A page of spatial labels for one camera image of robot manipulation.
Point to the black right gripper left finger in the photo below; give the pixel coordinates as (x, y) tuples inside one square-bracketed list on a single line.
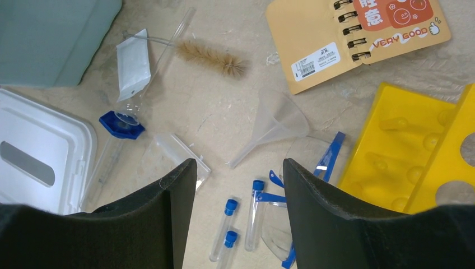
[(145, 229)]

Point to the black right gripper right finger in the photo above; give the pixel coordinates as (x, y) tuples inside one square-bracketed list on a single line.
[(333, 229)]

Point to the brown test tube brush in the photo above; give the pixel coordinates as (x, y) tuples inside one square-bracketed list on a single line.
[(196, 52)]

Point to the clear graduated cylinder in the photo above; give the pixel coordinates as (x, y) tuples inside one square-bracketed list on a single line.
[(101, 172)]

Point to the blue capped test tube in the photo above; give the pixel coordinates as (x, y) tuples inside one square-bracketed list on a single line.
[(224, 261), (226, 222), (255, 217)]

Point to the yellow test tube rack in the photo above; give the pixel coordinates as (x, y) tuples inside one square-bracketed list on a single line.
[(408, 157)]

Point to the clear plastic funnel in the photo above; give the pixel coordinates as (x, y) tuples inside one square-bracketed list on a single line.
[(277, 118)]

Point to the white plastic bin lid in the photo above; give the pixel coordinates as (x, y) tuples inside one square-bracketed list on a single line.
[(46, 156)]

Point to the white plastic pouch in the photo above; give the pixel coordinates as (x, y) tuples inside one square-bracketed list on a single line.
[(133, 62)]

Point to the tan spiral notebook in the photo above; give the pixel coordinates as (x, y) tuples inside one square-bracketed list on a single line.
[(317, 40)]

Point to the teal plastic bin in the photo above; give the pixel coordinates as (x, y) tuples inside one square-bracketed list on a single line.
[(51, 43)]

